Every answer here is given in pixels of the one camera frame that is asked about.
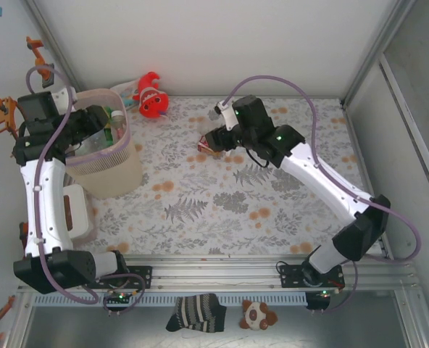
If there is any red gold label bottle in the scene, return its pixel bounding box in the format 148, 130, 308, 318
196, 134, 234, 159

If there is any tall clear bottle white cap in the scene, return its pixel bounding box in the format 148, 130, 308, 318
110, 109, 127, 139

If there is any beige plastic bin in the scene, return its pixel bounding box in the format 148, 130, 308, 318
64, 88, 131, 170

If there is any beige ribbed waste bin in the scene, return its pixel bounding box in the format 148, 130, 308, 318
64, 88, 143, 199

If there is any clear plastic bag with toys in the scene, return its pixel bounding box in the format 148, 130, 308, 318
109, 81, 142, 111

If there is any red plush toy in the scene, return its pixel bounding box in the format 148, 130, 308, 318
137, 71, 170, 120

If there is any floral patterned tablecloth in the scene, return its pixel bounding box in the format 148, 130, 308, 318
67, 94, 370, 257

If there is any brown white panda plush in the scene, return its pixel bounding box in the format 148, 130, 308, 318
240, 299, 279, 333

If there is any striped black beige sock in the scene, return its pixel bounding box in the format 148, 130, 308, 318
165, 292, 228, 334

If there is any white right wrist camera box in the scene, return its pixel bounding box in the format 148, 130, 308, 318
215, 100, 240, 132

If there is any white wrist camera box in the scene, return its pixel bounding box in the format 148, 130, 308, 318
50, 86, 79, 114
215, 100, 240, 132

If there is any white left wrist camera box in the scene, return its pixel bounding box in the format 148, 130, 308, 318
50, 86, 79, 114

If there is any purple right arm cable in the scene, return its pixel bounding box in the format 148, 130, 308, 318
221, 75, 422, 315

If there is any aluminium frame post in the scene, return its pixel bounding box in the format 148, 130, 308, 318
25, 0, 78, 84
343, 0, 417, 104

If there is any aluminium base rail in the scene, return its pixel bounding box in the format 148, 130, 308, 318
17, 253, 418, 291

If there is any white slotted cable duct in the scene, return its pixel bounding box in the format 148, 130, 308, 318
31, 291, 308, 307

